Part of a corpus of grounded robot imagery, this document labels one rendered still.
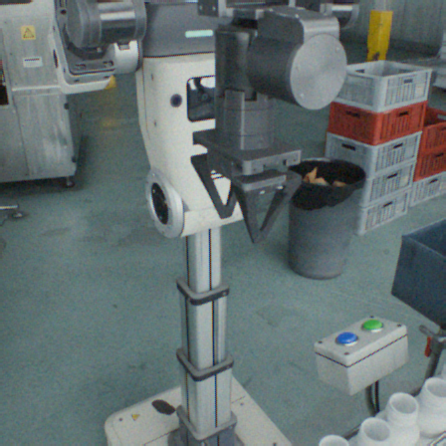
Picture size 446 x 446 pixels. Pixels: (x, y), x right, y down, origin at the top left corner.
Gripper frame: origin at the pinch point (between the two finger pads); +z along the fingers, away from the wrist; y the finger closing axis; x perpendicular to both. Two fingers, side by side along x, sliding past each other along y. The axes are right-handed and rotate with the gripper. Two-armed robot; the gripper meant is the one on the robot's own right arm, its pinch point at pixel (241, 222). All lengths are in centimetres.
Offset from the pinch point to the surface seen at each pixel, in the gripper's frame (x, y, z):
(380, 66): 258, -201, 32
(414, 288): 85, -30, 59
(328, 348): 18.8, -2.1, 29.0
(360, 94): 206, -171, 42
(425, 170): 290, -169, 110
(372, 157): 208, -156, 80
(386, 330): 29.2, 0.7, 27.8
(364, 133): 208, -165, 67
